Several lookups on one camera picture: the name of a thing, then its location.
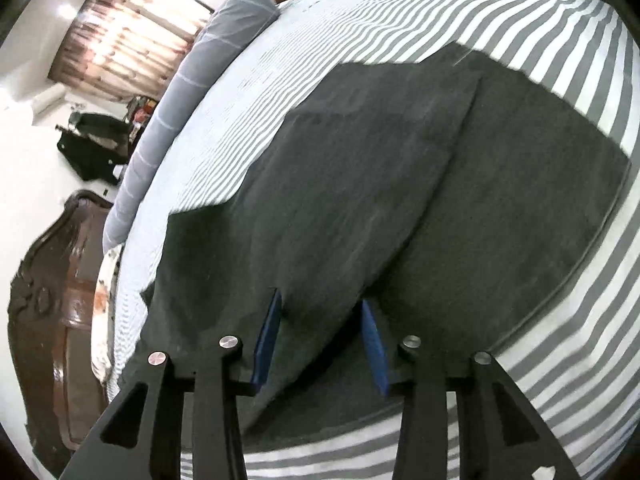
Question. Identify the grey rolled blanket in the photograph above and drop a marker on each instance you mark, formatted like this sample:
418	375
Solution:
200	60

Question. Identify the dark wooden headboard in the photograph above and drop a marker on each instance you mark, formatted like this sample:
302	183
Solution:
55	320

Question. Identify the floral pillow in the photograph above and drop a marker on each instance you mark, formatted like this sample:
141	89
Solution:
102	300

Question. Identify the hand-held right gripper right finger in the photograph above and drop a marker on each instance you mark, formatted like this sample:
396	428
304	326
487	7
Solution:
374	345

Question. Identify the dark grey pants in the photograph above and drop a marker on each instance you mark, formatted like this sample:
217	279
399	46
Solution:
350	185

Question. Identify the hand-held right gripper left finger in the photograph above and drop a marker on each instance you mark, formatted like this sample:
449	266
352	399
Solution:
267	340

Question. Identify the grey white striped bed sheet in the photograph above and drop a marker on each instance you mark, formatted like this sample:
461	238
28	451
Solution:
400	20

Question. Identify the black hanging clothes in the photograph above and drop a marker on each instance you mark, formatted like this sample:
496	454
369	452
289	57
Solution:
90	145

